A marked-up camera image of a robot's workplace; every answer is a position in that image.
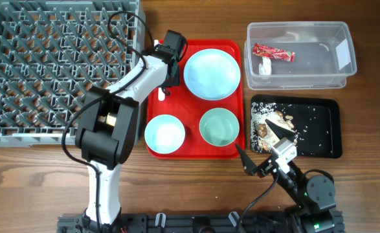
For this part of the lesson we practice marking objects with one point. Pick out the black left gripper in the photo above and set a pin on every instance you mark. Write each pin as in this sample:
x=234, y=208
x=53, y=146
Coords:
x=176, y=83

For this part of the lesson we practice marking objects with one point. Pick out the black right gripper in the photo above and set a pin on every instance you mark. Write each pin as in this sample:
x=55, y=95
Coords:
x=265, y=169

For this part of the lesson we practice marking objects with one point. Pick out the white plastic fork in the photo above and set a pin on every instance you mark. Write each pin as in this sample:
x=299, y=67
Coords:
x=161, y=94

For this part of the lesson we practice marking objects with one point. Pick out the green bowl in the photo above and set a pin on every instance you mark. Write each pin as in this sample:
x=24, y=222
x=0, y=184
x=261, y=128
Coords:
x=219, y=127

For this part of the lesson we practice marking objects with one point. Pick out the white tissue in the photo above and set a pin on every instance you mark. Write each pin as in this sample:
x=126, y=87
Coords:
x=265, y=67

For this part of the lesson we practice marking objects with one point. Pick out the red snack wrapper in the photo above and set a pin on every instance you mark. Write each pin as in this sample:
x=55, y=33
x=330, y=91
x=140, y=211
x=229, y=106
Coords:
x=273, y=53

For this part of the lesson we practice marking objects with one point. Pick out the yellow plastic cup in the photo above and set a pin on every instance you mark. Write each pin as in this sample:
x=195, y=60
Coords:
x=109, y=119

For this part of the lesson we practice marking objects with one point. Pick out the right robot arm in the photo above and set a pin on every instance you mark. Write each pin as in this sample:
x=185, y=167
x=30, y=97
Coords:
x=313, y=191

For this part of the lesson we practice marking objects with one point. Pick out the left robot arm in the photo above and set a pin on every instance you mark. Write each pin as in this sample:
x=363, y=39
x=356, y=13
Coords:
x=107, y=129

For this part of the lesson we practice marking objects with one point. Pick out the black waste tray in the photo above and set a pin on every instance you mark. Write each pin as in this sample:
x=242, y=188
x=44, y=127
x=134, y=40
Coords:
x=313, y=123

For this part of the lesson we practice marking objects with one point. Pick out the grey dishwasher rack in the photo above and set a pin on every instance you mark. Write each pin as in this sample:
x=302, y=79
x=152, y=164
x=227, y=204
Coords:
x=51, y=53

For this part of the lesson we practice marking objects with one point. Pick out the red plastic tray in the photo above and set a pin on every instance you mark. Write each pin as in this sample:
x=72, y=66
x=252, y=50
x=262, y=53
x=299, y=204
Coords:
x=189, y=109

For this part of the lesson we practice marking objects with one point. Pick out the light blue plate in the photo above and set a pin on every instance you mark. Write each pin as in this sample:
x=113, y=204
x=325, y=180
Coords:
x=212, y=74

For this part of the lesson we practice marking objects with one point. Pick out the light blue bowl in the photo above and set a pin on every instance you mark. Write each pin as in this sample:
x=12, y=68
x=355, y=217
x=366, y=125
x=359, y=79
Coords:
x=164, y=134

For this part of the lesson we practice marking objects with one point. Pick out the clear plastic bin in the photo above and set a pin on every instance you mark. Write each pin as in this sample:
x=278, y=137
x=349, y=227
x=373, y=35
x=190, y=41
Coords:
x=324, y=55

